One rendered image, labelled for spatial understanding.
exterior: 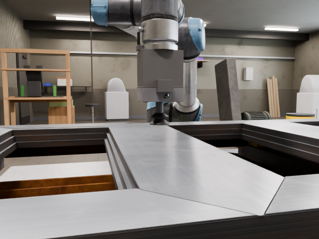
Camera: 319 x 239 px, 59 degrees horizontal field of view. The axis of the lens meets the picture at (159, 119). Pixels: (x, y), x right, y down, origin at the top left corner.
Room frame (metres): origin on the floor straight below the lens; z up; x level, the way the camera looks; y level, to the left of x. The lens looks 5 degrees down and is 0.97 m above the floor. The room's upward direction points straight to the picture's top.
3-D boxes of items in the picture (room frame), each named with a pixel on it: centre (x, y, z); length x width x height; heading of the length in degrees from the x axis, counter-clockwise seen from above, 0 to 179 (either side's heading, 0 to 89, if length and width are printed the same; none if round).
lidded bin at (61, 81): (9.64, 3.20, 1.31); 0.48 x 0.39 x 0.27; 102
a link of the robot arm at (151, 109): (1.37, 0.00, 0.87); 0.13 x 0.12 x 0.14; 79
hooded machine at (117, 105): (9.82, 1.48, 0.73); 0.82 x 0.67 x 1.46; 102
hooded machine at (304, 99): (6.71, -3.70, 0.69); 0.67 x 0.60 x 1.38; 9
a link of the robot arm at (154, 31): (0.59, 0.00, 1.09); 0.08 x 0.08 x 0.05
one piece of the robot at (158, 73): (0.58, 0.00, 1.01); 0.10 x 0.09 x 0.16; 14
